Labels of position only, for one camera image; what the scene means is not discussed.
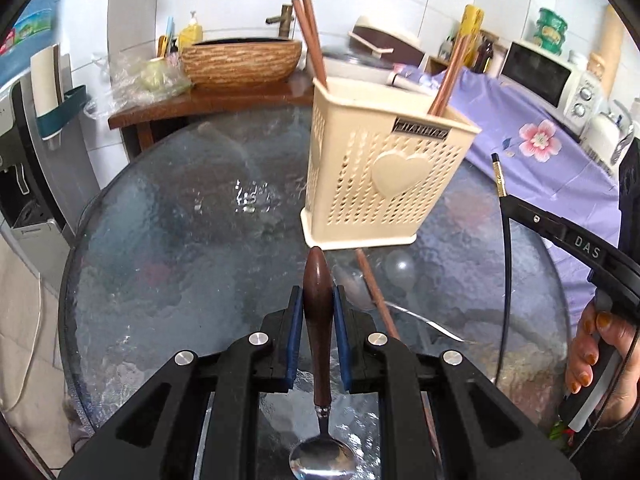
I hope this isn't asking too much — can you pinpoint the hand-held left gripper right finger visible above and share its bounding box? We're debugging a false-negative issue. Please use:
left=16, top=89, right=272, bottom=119
left=332, top=285, right=581, bottom=480

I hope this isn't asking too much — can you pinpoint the person's right hand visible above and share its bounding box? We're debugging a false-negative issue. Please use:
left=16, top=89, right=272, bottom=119
left=564, top=305, right=640, bottom=430

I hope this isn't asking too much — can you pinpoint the clear plastic bag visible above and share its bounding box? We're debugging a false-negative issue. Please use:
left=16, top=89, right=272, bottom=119
left=90, top=52, right=193, bottom=121

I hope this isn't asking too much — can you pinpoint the water dispenser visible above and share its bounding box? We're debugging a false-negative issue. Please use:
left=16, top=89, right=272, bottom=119
left=0, top=77, right=101, bottom=241

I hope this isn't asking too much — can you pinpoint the brown white rice cooker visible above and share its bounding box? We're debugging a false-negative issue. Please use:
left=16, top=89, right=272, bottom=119
left=347, top=15, right=428, bottom=68

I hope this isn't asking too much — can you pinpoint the wooden side table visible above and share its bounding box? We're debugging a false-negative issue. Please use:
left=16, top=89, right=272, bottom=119
left=107, top=72, right=321, bottom=161

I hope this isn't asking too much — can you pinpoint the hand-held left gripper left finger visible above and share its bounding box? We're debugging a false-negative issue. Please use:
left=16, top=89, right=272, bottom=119
left=57, top=285, right=305, bottom=480

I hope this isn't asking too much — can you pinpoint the white cable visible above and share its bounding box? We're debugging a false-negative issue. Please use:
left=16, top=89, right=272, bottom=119
left=0, top=280, right=47, bottom=413

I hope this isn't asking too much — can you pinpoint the brown wooden chopstick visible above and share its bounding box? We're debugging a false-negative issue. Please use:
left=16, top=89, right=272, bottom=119
left=303, top=0, right=330, bottom=89
left=440, top=35, right=473, bottom=117
left=291, top=0, right=327, bottom=92
left=427, top=35, right=463, bottom=117
left=355, top=247, right=443, bottom=466

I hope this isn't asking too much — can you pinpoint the teal plastic holder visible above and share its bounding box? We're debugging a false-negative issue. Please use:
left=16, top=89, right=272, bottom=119
left=37, top=86, right=93, bottom=151

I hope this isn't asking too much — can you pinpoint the brown glass bottle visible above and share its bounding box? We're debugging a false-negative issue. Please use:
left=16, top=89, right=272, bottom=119
left=475, top=40, right=496, bottom=73

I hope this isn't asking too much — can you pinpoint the cream plastic utensil holder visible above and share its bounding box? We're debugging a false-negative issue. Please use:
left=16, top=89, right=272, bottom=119
left=300, top=77, right=483, bottom=251

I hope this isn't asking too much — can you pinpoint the white thermos jug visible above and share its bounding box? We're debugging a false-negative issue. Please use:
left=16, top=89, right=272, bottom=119
left=580, top=100, right=636, bottom=176

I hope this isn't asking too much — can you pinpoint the clear plastic spoon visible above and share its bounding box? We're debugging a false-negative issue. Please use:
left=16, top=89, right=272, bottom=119
left=382, top=250, right=418, bottom=291

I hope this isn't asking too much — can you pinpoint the yellow soap dispenser bottle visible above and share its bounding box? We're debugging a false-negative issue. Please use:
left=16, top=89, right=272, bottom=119
left=177, top=10, right=203, bottom=51

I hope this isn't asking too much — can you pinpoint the black chopstick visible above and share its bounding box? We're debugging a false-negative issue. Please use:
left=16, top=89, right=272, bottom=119
left=490, top=154, right=512, bottom=361

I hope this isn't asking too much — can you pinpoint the blue water jug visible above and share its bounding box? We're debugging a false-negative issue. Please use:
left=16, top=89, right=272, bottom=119
left=0, top=0, right=68, bottom=91

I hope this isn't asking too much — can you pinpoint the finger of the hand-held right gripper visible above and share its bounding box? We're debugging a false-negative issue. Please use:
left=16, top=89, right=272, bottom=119
left=499, top=194, right=567, bottom=248

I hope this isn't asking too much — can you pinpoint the white cup tube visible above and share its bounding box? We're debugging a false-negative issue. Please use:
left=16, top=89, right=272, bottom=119
left=30, top=44, right=71, bottom=126

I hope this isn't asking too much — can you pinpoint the white paper roll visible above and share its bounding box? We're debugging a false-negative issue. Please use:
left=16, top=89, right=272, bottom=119
left=390, top=64, right=436, bottom=92

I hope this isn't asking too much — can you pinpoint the all-metal spoon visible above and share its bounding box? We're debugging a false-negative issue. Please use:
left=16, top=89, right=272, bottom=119
left=331, top=264, right=472, bottom=346

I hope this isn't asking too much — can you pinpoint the woven basin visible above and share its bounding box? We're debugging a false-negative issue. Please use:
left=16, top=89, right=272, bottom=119
left=179, top=37, right=305, bottom=87

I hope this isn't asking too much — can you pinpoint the person's right forearm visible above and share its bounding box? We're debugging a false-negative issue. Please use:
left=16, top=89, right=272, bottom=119
left=567, top=400, right=640, bottom=466

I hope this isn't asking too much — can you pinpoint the bamboo faucet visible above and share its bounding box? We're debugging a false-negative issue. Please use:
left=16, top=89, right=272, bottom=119
left=265, top=4, right=296, bottom=41

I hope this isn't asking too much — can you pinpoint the white microwave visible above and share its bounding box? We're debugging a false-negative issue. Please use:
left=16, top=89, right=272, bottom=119
left=500, top=39, right=601, bottom=131

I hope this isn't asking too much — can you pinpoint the yellow wrap roll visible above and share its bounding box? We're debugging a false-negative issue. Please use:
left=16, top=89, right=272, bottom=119
left=457, top=4, right=485, bottom=68

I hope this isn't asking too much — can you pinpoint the purple floral cloth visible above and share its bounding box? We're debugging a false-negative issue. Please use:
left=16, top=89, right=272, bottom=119
left=400, top=67, right=631, bottom=321

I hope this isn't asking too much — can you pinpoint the wooden-handled metal spoon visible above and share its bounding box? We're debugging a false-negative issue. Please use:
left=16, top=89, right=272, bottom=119
left=289, top=246, right=357, bottom=480

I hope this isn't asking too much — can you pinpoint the tall paper cup stack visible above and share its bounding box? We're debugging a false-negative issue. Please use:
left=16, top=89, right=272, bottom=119
left=597, top=5, right=626, bottom=96

